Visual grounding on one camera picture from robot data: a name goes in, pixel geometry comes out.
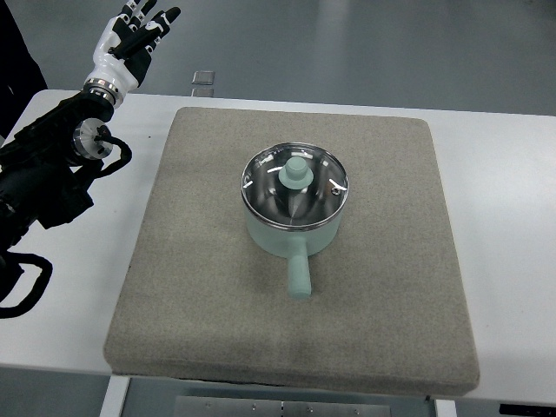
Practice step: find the grey felt mat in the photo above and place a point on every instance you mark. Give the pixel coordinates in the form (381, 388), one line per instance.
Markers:
(387, 313)

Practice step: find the grey metal plate under table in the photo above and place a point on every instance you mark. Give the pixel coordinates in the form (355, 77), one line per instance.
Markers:
(191, 406)

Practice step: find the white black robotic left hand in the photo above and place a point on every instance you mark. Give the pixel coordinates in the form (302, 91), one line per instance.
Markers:
(124, 51)

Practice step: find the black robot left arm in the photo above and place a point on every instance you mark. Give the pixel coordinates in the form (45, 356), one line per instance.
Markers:
(44, 177)

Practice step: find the mint green saucepan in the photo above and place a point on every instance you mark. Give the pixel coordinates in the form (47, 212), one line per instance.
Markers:
(296, 246)

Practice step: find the glass lid with green knob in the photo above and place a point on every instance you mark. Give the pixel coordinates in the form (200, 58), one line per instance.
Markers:
(294, 185)

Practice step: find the white table leg frame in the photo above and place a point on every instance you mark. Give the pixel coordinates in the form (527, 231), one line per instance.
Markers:
(115, 396)

